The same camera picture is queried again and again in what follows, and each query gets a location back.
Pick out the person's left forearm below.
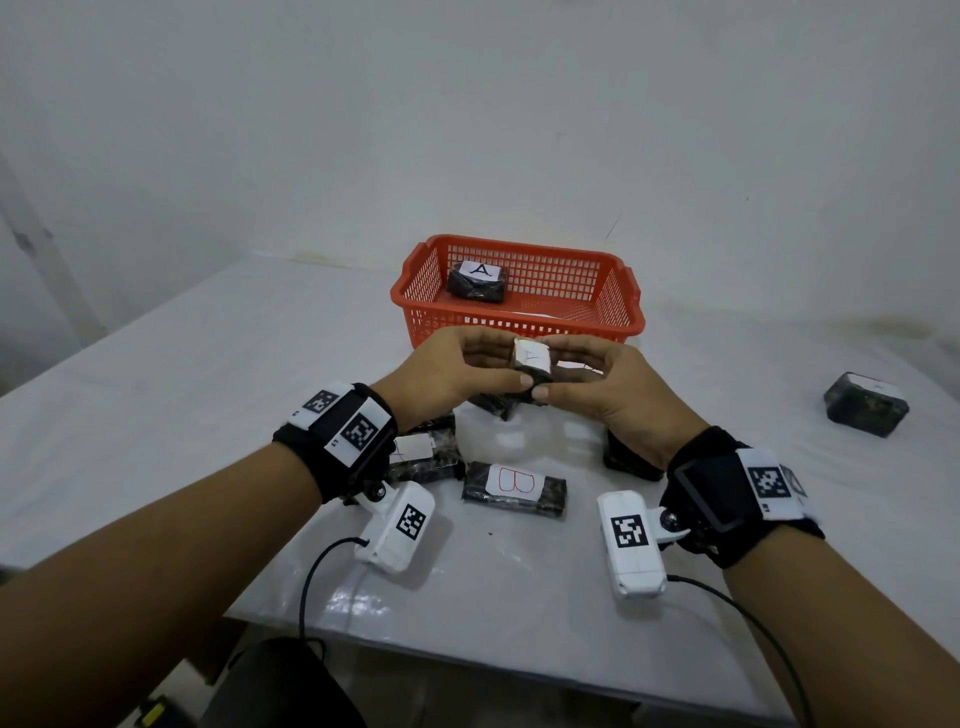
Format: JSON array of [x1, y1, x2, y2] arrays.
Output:
[[0, 441, 325, 728]]

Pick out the black camera cable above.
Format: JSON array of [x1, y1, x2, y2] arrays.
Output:
[[666, 573, 816, 728], [298, 536, 370, 661]]

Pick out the person's black trousers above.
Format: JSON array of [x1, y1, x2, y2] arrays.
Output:
[[198, 637, 369, 728]]

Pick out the yellow and black object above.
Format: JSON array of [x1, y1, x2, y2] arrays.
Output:
[[135, 693, 178, 728]]

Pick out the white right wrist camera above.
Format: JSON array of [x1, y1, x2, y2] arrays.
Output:
[[597, 490, 692, 601]]

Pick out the person's left hand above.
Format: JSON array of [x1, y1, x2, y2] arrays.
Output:
[[372, 327, 535, 435]]

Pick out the black left camera cable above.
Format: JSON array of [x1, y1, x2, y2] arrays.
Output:
[[298, 536, 370, 661]]

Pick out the person's right forearm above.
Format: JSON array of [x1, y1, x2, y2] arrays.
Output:
[[721, 523, 960, 728]]

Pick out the black packet red-lettered label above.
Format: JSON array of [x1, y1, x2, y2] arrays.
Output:
[[461, 461, 567, 520]]

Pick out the black wrist strap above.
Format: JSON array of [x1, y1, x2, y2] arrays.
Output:
[[660, 426, 826, 570], [272, 382, 399, 504]]

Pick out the black left wrist strap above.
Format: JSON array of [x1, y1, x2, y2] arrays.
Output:
[[272, 382, 399, 504]]

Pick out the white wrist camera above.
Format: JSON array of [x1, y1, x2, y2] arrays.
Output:
[[354, 480, 437, 576], [597, 490, 692, 601]]

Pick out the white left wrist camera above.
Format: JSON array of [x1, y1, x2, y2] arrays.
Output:
[[354, 480, 437, 576]]

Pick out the black right camera cable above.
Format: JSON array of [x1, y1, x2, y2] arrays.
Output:
[[666, 573, 816, 728]]

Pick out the red plastic basket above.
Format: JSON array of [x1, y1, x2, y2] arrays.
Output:
[[390, 234, 646, 351]]

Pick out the person's right hand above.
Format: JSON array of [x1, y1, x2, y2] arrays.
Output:
[[534, 335, 710, 470]]

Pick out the black right wrist strap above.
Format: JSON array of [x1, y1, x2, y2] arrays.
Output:
[[660, 426, 826, 570]]

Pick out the small black packet white label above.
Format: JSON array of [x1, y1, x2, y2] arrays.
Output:
[[510, 337, 555, 406]]

